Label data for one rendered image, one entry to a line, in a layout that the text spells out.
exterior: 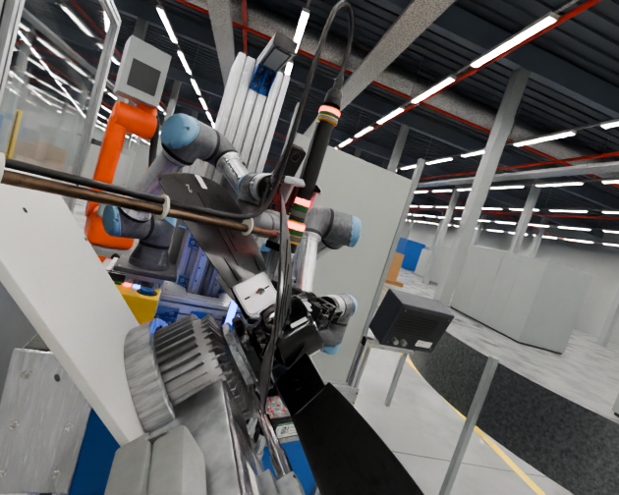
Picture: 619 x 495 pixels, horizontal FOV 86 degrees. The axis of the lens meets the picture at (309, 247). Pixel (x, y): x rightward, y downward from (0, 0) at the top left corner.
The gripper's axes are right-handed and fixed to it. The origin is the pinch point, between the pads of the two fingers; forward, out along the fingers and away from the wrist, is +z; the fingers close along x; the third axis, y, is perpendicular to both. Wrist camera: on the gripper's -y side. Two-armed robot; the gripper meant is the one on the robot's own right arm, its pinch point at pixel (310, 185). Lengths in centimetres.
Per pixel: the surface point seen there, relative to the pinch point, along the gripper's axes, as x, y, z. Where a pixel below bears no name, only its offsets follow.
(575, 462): -176, 80, 9
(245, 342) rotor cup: 9.6, 29.5, 11.1
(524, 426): -173, 78, -13
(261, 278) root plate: 5.5, 20.5, 1.8
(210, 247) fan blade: 16.8, 16.5, 2.0
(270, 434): 7.4, 37.7, 22.9
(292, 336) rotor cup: 2.2, 27.1, 13.0
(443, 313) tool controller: -81, 26, -17
